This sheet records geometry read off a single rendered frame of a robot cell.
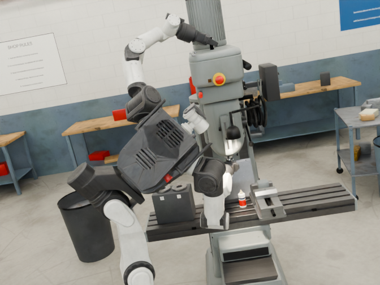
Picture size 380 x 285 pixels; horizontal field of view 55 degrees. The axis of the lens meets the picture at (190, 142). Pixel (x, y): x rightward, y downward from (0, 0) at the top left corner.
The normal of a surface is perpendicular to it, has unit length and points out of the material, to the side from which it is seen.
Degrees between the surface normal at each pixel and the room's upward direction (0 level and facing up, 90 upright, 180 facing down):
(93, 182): 90
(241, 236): 0
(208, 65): 90
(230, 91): 90
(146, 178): 74
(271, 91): 90
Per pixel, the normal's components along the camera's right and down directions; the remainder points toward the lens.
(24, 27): 0.00, 0.29
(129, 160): -0.23, 0.04
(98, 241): 0.53, 0.22
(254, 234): -0.18, -0.94
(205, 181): -0.30, 0.44
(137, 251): 0.32, 0.22
